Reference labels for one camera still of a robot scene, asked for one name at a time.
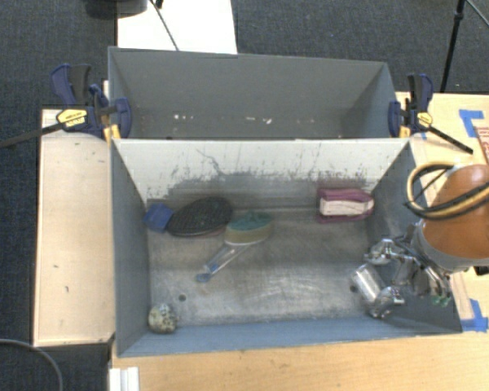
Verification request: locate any grey metal bin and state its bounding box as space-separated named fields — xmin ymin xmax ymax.
xmin=107 ymin=46 xmax=465 ymax=358

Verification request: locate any small blue flat block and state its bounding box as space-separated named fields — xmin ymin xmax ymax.
xmin=142 ymin=203 xmax=174 ymax=232

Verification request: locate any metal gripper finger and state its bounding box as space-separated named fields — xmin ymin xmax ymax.
xmin=363 ymin=238 xmax=399 ymax=266
xmin=366 ymin=285 xmax=407 ymax=320

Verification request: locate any green and yellow sponge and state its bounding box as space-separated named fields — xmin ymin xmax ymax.
xmin=224 ymin=211 xmax=274 ymax=246

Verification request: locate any shiny silver metal cylinder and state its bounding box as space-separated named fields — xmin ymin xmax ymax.
xmin=349 ymin=263 xmax=383 ymax=303

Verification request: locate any speckled pale ball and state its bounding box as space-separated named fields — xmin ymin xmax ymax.
xmin=148 ymin=302 xmax=178 ymax=335

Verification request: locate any clear tool with blue handle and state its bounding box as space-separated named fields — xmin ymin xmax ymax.
xmin=195 ymin=243 xmax=249 ymax=283

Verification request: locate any black round mesh disc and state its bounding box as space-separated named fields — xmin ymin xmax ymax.
xmin=165 ymin=196 xmax=234 ymax=238

